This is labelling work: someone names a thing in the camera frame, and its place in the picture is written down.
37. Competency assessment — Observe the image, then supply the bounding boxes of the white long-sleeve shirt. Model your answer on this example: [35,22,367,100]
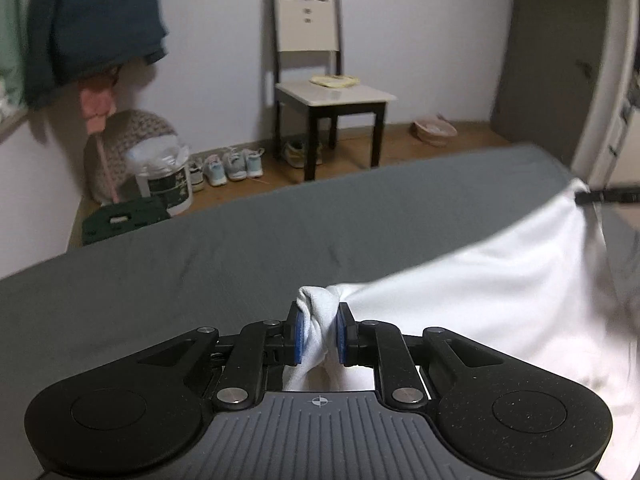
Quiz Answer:
[283,181,639,479]

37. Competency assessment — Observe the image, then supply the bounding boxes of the green folding stool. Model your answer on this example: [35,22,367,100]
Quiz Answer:
[81,197,170,246]

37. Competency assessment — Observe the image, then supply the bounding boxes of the grey bed sheet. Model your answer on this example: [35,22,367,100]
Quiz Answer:
[1,144,572,479]

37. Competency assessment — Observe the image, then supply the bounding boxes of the dark grey door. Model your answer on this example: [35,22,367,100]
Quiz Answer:
[490,0,608,165]

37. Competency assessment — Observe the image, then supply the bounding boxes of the light blue sneakers pair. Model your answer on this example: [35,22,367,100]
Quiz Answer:
[203,148,264,188]

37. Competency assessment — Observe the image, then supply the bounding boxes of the shoes under chair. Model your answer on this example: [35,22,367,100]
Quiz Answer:
[282,140,307,169]

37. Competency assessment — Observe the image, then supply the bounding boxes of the pink slippers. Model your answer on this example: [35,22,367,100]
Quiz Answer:
[411,115,458,148]

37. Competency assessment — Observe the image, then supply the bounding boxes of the white plastic bucket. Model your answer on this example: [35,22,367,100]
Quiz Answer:
[125,134,193,217]

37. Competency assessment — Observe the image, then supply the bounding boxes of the yellow cloth on chair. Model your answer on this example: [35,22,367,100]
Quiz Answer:
[309,75,360,89]

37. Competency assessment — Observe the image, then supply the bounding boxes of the pink hanging cloth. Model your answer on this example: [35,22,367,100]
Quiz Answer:
[77,68,119,204]

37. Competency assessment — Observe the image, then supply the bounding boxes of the dark teal hanging jacket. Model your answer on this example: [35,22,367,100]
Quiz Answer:
[24,0,167,108]

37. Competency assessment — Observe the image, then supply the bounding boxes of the green curtain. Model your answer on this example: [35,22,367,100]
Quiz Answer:
[1,0,25,120]

